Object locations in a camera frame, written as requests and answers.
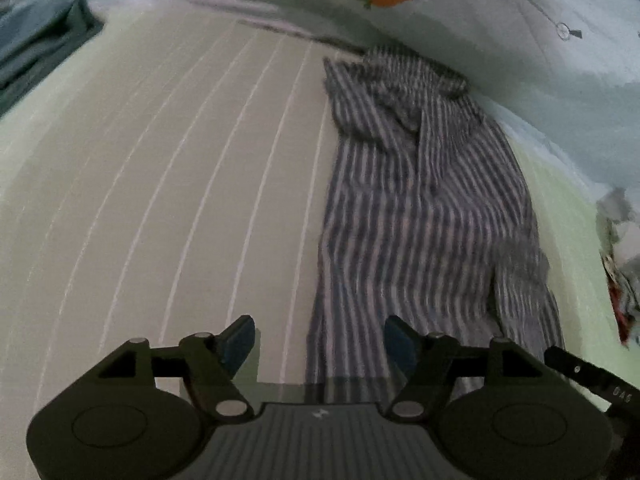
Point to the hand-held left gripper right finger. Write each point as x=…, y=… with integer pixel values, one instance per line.
x=400, y=342

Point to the blue white plaid shirt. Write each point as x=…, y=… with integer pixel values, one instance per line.
x=425, y=210

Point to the red cloth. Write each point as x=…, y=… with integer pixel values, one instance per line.
x=620, y=310

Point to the carrot print white quilt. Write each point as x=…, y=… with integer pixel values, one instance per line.
x=475, y=25

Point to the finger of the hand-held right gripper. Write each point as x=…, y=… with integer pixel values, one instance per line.
x=590, y=374

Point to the green grid bed sheet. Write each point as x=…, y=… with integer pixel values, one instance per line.
x=150, y=185

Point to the folded blue denim garment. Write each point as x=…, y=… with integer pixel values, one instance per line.
x=40, y=45

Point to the grey garment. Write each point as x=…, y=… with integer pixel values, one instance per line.
x=620, y=225

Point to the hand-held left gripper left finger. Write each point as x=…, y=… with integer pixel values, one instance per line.
x=240, y=342

